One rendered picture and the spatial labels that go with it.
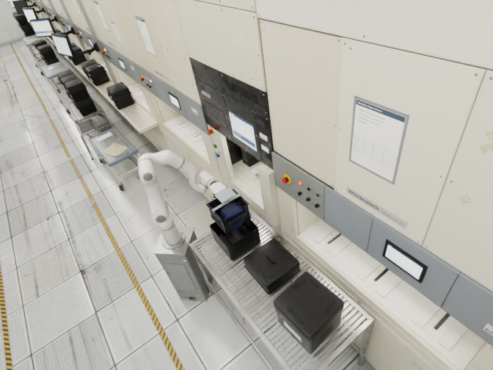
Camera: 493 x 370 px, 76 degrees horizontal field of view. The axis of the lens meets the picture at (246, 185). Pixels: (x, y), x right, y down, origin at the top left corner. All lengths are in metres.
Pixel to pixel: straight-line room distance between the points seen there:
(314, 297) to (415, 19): 1.43
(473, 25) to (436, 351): 1.58
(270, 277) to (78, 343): 2.01
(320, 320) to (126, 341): 1.96
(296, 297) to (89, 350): 2.11
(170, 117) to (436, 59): 3.38
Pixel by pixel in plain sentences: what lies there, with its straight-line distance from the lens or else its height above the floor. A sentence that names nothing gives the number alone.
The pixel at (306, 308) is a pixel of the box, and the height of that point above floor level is 1.01.
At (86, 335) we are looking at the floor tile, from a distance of 3.55.
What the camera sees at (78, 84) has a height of 0.96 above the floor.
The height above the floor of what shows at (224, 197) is 1.27.
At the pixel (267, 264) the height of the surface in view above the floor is 0.86.
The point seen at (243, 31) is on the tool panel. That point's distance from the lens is 1.77.
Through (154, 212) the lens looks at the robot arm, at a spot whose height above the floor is 1.19.
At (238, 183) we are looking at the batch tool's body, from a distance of 2.84.
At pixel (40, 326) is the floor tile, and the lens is 3.89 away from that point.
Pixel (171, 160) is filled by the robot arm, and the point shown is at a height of 1.54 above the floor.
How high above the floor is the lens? 2.74
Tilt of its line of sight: 42 degrees down
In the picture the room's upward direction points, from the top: 11 degrees counter-clockwise
